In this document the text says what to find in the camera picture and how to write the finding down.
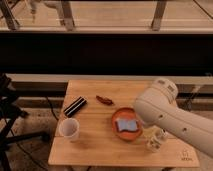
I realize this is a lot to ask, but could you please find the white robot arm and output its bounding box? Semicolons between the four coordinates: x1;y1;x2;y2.
133;77;213;158

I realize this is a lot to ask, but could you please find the blue folded cloth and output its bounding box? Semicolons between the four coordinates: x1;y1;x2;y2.
116;118;138;132

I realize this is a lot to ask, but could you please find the orange round plate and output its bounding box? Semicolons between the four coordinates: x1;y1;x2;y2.
111;107;143;141

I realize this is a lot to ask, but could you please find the black striped rectangular box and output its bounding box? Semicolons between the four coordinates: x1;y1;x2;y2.
64;97;87;118

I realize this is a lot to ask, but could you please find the translucent plastic cup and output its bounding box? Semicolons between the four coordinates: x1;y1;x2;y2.
58;118;80;142

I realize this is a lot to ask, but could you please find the black tripod stand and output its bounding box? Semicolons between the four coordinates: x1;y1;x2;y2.
0;73;50;171

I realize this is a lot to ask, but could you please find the black floor cable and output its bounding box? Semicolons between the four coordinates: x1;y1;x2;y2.
44;96;60;121

